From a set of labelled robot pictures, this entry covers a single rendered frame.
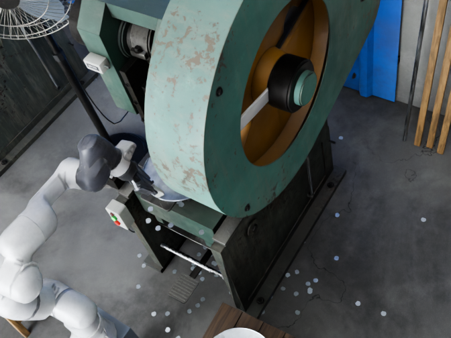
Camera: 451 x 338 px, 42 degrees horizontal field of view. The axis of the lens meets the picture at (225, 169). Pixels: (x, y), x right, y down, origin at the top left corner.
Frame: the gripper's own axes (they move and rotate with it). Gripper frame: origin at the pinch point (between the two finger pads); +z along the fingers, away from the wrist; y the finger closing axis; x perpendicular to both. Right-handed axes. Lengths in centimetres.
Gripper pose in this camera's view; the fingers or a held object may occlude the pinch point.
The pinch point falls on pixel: (156, 190)
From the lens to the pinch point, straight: 216.8
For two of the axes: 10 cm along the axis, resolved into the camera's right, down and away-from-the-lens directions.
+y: 2.5, 7.6, -6.0
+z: 4.8, 4.4, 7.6
